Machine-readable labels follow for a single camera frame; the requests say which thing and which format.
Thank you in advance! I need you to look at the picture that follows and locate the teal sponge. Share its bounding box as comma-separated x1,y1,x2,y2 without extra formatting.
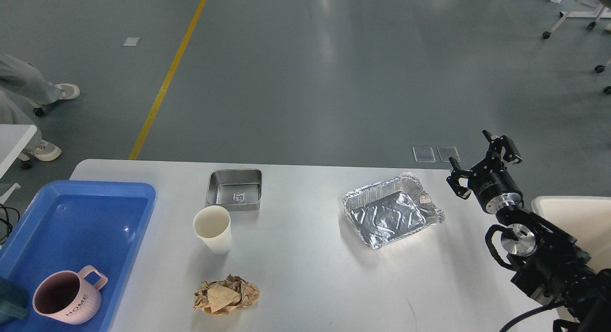
0,277,29,325

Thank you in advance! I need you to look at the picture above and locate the white wheeled frame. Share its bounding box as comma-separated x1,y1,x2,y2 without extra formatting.
542,0,611,94

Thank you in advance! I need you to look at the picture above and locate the white paper cup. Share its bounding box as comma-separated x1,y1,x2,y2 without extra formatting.
192,205,233,254

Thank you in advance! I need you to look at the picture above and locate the clear floor plate right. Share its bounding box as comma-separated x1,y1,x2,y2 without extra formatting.
437,146,461,162

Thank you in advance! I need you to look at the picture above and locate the stainless steel rectangular container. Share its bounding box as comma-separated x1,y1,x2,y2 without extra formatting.
206,169,263,212

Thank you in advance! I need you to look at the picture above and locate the white side table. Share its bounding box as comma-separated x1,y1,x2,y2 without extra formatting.
0,124,37,177

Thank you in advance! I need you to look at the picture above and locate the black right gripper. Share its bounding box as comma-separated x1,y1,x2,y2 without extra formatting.
446,130,523,214

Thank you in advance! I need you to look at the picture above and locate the pink ribbed mug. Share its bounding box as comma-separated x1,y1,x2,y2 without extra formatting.
32,265,108,325

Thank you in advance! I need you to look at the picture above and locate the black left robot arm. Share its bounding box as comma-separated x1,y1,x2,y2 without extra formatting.
0,204,21,245

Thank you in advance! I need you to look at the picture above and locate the person in grey trousers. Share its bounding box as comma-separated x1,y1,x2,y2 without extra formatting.
0,53,81,162

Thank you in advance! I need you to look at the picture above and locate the crumpled brown paper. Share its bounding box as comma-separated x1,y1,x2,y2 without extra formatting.
193,275,260,315

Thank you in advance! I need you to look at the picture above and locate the clear floor plate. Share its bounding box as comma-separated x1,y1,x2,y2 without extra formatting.
412,146,436,163
437,146,461,162

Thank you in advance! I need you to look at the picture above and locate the clear floor plate left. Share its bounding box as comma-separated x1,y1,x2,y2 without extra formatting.
412,146,436,163

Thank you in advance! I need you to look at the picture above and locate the blue plastic tray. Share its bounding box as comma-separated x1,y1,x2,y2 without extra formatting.
0,180,156,332

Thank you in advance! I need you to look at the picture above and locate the cream plastic bin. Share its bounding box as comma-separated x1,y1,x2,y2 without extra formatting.
532,196,611,272

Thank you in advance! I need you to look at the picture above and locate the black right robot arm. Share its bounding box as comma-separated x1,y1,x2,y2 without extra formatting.
446,130,611,332

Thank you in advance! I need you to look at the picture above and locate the aluminium foil tray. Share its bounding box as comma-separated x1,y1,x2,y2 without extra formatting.
342,172,445,250

